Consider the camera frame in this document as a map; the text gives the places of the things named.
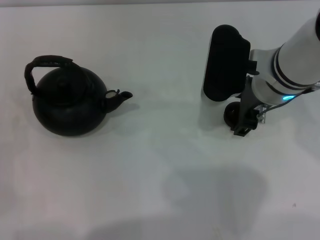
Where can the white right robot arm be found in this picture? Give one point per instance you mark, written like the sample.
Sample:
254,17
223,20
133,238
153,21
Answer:
295,62

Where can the small dark brown teacup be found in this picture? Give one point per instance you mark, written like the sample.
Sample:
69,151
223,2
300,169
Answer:
230,115

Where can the white tablecloth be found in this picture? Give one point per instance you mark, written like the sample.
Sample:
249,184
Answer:
160,162

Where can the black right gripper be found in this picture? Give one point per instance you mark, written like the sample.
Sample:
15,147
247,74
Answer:
246,112

